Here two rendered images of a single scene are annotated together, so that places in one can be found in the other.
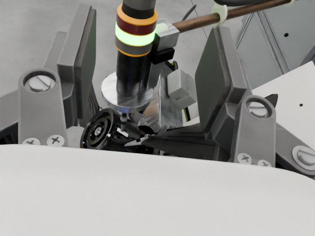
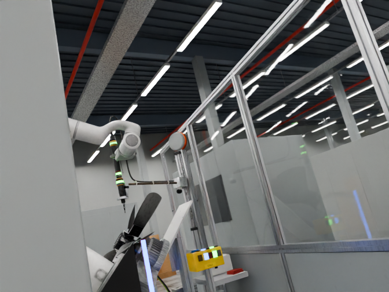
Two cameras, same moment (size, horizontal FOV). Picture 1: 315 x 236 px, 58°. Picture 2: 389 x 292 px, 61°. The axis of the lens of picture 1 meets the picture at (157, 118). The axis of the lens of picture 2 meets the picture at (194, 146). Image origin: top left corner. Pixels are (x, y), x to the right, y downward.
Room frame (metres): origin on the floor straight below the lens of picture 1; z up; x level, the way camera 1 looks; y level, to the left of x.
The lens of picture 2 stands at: (-1.77, -0.02, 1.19)
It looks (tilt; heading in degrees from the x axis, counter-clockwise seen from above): 13 degrees up; 348
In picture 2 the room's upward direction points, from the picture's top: 13 degrees counter-clockwise
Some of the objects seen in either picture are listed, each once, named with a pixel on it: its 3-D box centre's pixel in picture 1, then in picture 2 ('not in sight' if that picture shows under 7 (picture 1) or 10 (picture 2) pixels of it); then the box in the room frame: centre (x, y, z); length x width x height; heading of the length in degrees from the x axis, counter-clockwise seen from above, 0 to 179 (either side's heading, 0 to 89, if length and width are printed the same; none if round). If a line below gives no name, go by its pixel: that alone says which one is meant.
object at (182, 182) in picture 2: not in sight; (180, 182); (0.73, -0.38, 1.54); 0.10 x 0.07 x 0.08; 137
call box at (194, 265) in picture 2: not in sight; (205, 259); (-0.02, -0.31, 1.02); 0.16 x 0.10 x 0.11; 102
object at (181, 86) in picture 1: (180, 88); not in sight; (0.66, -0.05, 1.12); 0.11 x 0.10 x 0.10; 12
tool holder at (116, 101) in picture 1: (137, 65); (122, 190); (0.28, 0.04, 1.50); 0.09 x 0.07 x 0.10; 137
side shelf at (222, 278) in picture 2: not in sight; (219, 277); (0.50, -0.47, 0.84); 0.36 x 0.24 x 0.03; 12
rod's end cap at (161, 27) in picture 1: (158, 33); not in sight; (0.30, 0.03, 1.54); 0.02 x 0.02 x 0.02; 47
